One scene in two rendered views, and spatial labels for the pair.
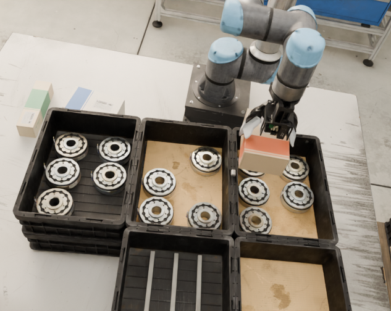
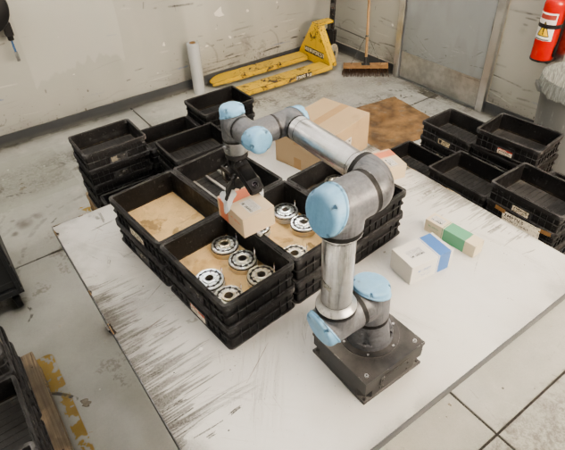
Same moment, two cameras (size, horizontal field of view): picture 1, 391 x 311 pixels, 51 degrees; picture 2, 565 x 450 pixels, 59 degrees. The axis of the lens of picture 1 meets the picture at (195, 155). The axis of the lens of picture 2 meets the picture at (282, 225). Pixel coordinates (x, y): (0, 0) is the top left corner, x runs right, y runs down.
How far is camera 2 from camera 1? 2.10 m
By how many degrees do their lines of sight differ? 84
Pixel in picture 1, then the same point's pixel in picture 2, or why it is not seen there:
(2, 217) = not seen: hidden behind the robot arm
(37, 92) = (467, 235)
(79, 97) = (436, 245)
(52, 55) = (535, 280)
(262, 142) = (242, 194)
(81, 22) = not seen: outside the picture
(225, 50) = (365, 276)
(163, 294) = not seen: hidden behind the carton
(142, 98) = (423, 308)
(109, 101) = (417, 258)
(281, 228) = (205, 261)
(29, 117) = (438, 220)
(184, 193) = (285, 236)
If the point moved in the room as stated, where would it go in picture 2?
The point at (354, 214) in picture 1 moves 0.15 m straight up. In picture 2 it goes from (157, 359) to (147, 330)
